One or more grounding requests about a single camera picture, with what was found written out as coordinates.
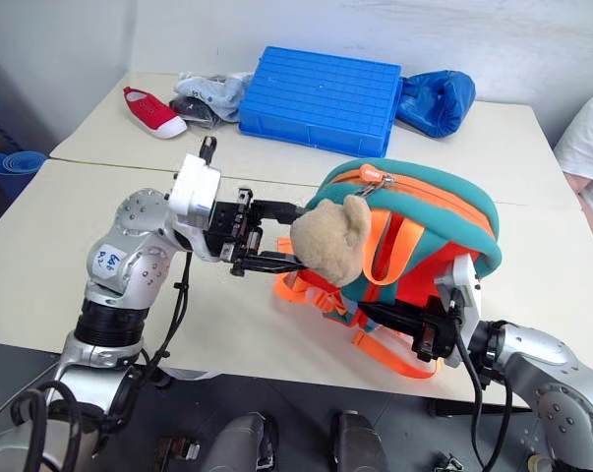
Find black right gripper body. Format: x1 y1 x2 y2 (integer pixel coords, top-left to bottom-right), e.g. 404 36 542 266
409 294 463 366

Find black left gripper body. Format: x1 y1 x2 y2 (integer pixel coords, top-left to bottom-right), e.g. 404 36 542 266
205 186 266 276

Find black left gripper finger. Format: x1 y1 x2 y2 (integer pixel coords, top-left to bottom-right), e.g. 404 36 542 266
250 199 308 226
238 250 310 275

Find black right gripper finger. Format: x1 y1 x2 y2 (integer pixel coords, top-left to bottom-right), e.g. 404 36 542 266
356 300 430 327
374 320 421 341

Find orange and teal backpack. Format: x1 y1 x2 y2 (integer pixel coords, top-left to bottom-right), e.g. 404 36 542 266
273 157 504 381

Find tan plush bear toy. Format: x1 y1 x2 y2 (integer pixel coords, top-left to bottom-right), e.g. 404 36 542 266
288 194 374 287

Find black shoe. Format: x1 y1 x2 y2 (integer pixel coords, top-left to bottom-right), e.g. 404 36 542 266
167 73 224 130

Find blue plastic crate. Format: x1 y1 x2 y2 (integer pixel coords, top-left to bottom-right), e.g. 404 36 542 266
237 45 404 159

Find dark rounded shape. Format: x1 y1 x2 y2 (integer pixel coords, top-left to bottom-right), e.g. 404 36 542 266
329 410 390 472
208 411 278 472

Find light grey shoe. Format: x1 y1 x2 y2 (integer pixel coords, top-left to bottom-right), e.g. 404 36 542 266
174 71 254 124

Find red slip-on shoe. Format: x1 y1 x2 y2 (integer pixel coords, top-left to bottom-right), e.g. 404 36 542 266
122 86 188 141

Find blue fabric bag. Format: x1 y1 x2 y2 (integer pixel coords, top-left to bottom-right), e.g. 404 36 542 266
396 70 477 140

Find stacked blue buckets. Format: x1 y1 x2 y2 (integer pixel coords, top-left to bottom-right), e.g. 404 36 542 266
0 150 49 206

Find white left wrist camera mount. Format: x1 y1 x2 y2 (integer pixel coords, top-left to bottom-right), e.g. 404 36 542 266
165 136 223 261

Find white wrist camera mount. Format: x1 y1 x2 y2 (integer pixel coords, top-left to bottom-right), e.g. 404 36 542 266
433 254 484 369
165 136 223 261

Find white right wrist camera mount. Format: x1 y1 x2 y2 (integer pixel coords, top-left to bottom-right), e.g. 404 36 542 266
433 254 484 369

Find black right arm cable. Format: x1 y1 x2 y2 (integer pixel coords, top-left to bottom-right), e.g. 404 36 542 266
447 294 516 472

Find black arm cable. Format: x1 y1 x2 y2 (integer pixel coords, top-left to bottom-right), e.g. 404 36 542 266
447 294 516 472
91 249 195 458

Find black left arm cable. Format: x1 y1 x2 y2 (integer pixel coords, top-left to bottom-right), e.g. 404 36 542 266
91 249 195 458

